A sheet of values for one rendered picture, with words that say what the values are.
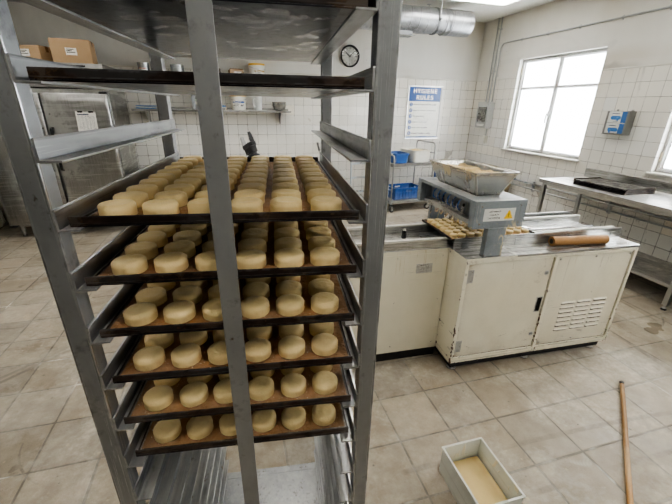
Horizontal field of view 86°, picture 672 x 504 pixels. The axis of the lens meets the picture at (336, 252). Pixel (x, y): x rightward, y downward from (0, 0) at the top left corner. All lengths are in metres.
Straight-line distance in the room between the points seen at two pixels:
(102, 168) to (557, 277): 5.06
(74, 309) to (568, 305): 2.74
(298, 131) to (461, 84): 3.05
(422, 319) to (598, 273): 1.20
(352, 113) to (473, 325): 4.69
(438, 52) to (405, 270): 5.31
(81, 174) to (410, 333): 4.50
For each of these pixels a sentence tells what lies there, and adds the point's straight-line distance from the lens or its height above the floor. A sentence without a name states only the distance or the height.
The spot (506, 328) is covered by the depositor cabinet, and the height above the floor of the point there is 0.30.
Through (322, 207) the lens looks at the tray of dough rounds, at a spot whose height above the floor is 1.50.
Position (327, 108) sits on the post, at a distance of 1.12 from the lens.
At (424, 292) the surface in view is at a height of 0.53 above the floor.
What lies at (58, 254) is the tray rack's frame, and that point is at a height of 1.45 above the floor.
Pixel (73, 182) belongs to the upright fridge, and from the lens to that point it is 5.64.
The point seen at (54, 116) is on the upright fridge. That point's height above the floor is 1.47.
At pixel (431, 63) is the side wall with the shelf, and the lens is 7.04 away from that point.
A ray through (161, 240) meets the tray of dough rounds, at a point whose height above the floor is 1.42.
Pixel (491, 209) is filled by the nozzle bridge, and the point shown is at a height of 1.13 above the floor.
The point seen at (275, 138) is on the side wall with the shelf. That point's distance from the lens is 6.19.
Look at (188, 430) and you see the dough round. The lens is 0.83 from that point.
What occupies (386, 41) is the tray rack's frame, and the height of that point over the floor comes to 1.72.
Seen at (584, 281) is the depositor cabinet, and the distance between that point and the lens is 2.89.
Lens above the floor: 1.65
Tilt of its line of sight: 22 degrees down
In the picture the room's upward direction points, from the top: 1 degrees clockwise
